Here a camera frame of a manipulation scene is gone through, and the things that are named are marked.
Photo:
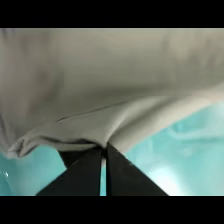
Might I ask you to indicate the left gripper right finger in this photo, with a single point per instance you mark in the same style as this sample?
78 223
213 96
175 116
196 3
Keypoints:
130 180

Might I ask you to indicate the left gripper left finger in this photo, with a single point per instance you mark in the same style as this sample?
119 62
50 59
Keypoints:
80 180

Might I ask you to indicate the grey garment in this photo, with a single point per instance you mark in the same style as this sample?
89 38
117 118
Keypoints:
100 83

